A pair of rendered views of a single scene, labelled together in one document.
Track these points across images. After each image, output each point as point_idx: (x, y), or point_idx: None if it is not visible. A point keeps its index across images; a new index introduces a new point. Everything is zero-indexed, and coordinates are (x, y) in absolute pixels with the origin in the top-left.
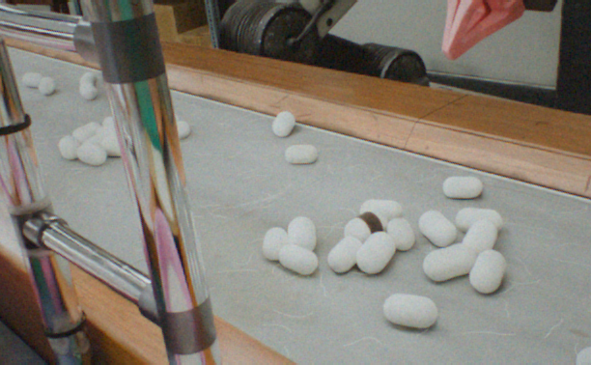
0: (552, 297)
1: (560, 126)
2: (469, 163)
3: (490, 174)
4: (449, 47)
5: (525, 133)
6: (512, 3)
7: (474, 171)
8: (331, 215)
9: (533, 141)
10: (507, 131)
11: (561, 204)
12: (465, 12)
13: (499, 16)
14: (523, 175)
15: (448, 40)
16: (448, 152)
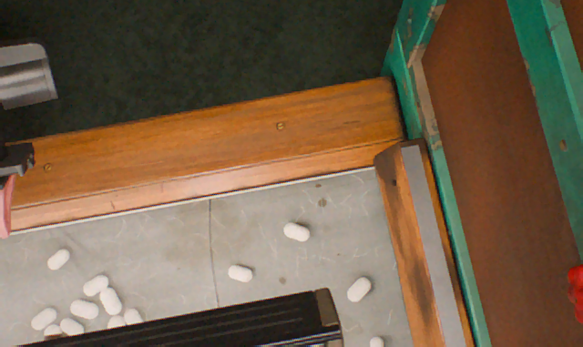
0: (166, 307)
1: (59, 163)
2: (35, 225)
3: (54, 226)
4: (7, 236)
5: (49, 188)
6: (12, 178)
7: (43, 229)
8: (15, 336)
9: (61, 194)
10: (37, 192)
11: (110, 226)
12: (3, 219)
13: (9, 187)
14: (74, 216)
15: (4, 233)
16: (14, 225)
